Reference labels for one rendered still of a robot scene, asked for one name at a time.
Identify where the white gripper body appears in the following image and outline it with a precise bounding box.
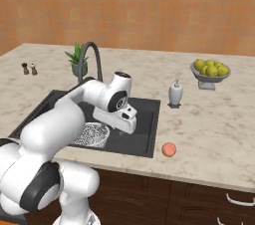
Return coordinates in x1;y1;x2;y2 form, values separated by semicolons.
92;105;137;135

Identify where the white mesh colander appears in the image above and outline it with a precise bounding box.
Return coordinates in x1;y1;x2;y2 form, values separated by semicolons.
70;121;111;149

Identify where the black sink basin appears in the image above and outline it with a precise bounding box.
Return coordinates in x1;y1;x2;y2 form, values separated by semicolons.
9;89;161;159

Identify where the orange peach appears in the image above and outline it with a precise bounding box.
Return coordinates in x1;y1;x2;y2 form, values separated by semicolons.
161;141;177;158

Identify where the dark grey arched faucet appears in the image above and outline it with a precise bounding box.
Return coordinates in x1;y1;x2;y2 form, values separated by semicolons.
77;41;104;85

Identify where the white soap dispenser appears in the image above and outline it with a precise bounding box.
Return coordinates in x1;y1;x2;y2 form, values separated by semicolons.
167;78;184;110

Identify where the green potted plant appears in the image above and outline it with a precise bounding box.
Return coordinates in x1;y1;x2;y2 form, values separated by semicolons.
64;42;91;78

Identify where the dark wood cupboard door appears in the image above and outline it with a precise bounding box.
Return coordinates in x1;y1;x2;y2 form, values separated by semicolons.
87;168;172;225

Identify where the white-topped salt shaker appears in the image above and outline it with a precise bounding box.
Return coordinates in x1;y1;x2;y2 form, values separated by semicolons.
30;63;39;77

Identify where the dark brown pepper shaker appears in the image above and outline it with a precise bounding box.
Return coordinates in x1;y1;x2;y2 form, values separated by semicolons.
21;62;31;76

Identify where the grey fruit bowl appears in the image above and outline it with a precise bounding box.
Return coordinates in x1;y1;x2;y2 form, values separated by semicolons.
189;61;232;91

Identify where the dark wood drawer front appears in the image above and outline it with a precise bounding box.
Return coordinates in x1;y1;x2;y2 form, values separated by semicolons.
170;179;255;225

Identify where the white curved drawer handle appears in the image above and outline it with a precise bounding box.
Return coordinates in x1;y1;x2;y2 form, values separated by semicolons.
216;216;234;225
225;192;255;208

